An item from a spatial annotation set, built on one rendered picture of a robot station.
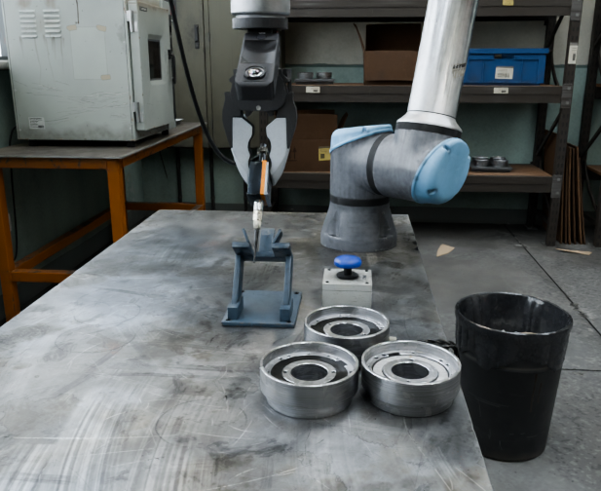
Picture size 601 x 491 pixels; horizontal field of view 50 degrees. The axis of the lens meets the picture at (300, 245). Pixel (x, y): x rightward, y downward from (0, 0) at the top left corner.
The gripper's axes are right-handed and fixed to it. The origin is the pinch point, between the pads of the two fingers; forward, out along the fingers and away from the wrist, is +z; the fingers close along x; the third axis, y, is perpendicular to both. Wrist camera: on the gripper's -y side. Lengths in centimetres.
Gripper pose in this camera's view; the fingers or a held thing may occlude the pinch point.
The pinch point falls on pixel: (260, 176)
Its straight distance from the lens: 86.3
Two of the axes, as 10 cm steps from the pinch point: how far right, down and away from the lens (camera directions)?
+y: 0.8, -2.8, 9.6
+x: -10.0, -0.2, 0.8
